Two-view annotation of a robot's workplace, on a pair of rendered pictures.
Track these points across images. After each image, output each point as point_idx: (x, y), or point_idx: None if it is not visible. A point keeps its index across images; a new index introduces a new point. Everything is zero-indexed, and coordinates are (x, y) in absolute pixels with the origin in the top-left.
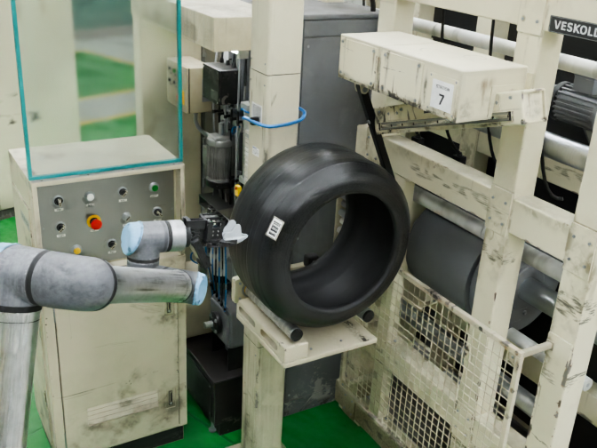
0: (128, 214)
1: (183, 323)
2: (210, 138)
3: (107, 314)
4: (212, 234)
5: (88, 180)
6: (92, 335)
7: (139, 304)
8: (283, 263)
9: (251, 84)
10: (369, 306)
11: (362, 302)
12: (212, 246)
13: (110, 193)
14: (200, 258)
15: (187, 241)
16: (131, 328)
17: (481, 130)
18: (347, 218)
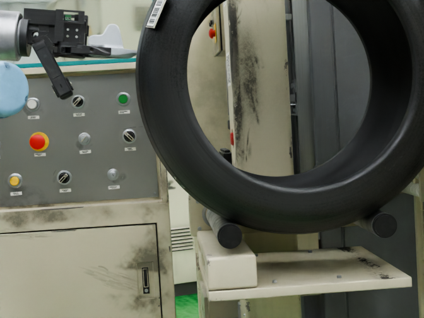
0: (86, 135)
1: (171, 315)
2: None
3: (51, 279)
4: (67, 34)
5: (30, 82)
6: (30, 311)
7: (100, 272)
8: (175, 74)
9: None
10: (374, 194)
11: (354, 182)
12: (65, 53)
13: (61, 103)
14: (48, 74)
15: (19, 37)
16: (89, 310)
17: None
18: (371, 88)
